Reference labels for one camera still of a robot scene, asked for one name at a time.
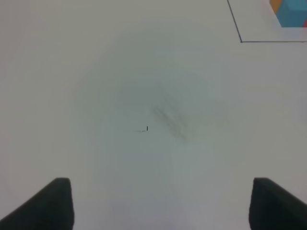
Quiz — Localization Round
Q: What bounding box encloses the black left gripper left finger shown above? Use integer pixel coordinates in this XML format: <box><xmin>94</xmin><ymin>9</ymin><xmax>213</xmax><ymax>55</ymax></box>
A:
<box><xmin>0</xmin><ymin>178</ymin><xmax>74</xmax><ymax>230</ymax></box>

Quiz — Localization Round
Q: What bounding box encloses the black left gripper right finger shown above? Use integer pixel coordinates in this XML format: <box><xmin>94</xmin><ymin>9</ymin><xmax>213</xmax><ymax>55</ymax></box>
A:
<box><xmin>248</xmin><ymin>178</ymin><xmax>307</xmax><ymax>230</ymax></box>

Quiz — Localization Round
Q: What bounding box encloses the blue template cube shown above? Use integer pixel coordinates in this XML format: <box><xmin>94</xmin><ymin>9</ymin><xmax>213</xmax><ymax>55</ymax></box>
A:
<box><xmin>276</xmin><ymin>0</ymin><xmax>307</xmax><ymax>28</ymax></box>

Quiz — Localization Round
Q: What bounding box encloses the orange template cube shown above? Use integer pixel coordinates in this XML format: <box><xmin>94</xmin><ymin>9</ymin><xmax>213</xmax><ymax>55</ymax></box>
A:
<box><xmin>270</xmin><ymin>0</ymin><xmax>283</xmax><ymax>14</ymax></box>

